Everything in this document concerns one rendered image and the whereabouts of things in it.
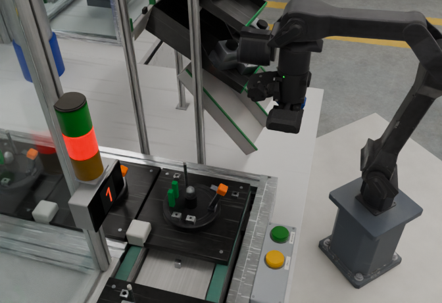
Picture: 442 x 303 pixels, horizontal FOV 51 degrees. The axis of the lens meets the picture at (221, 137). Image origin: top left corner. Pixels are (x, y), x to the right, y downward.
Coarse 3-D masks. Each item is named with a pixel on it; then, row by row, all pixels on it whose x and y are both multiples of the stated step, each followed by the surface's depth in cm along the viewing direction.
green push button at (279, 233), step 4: (276, 228) 107; (280, 228) 107; (284, 228) 107; (272, 232) 106; (276, 232) 106; (280, 232) 106; (284, 232) 106; (288, 232) 106; (272, 236) 106; (276, 236) 105; (280, 236) 105; (284, 236) 105; (288, 236) 106; (276, 240) 105; (280, 240) 105; (284, 240) 105
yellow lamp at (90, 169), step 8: (72, 160) 77; (80, 160) 76; (88, 160) 77; (96, 160) 78; (80, 168) 77; (88, 168) 78; (96, 168) 79; (80, 176) 79; (88, 176) 79; (96, 176) 80
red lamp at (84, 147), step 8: (64, 136) 73; (88, 136) 74; (72, 144) 74; (80, 144) 74; (88, 144) 75; (96, 144) 77; (72, 152) 75; (80, 152) 75; (88, 152) 76; (96, 152) 77
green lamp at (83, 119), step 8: (56, 112) 70; (64, 112) 70; (72, 112) 70; (80, 112) 71; (88, 112) 72; (64, 120) 71; (72, 120) 71; (80, 120) 71; (88, 120) 73; (64, 128) 72; (72, 128) 72; (80, 128) 72; (88, 128) 73; (72, 136) 73; (80, 136) 73
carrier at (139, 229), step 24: (168, 192) 107; (192, 192) 107; (240, 192) 116; (144, 216) 110; (168, 216) 108; (192, 216) 106; (216, 216) 108; (240, 216) 110; (144, 240) 104; (168, 240) 105; (192, 240) 105; (216, 240) 105
